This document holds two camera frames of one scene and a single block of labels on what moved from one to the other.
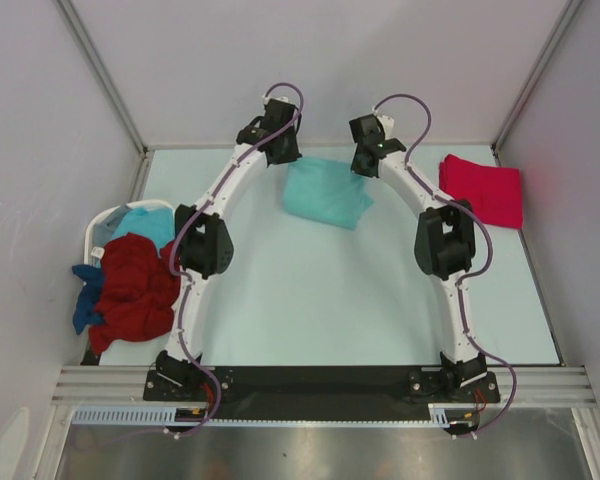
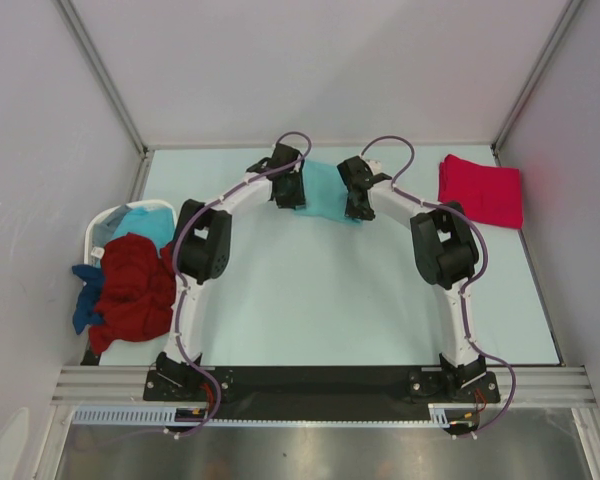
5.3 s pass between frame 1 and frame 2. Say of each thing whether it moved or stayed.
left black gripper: moved
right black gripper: moved
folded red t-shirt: stayed
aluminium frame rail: stayed
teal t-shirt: stayed
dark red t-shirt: stayed
